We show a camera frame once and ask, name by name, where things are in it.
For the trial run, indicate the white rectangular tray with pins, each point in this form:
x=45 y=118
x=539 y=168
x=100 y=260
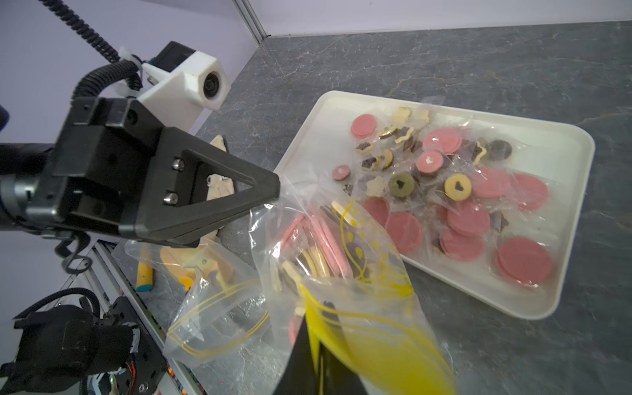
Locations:
x=558 y=152

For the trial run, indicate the cookie ziploc bag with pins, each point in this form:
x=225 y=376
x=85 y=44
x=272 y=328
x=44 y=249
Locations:
x=322 y=257
x=224 y=308

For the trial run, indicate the beige work glove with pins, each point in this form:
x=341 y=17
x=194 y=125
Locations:
x=176 y=260

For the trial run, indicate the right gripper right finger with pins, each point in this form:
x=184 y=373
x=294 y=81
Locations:
x=335 y=378

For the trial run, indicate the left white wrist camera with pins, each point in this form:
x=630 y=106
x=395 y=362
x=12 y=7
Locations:
x=184 y=84

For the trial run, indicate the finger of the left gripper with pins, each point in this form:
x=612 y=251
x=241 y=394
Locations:
x=173 y=208

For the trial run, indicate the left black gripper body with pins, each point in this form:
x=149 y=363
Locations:
x=96 y=168

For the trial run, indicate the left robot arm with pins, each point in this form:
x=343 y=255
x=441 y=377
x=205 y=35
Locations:
x=22 y=164

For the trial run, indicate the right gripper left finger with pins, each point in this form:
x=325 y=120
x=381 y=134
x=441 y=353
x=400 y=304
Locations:
x=299 y=376

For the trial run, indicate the poured wrapped cookie pile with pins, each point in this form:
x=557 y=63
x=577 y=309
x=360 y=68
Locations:
x=447 y=192

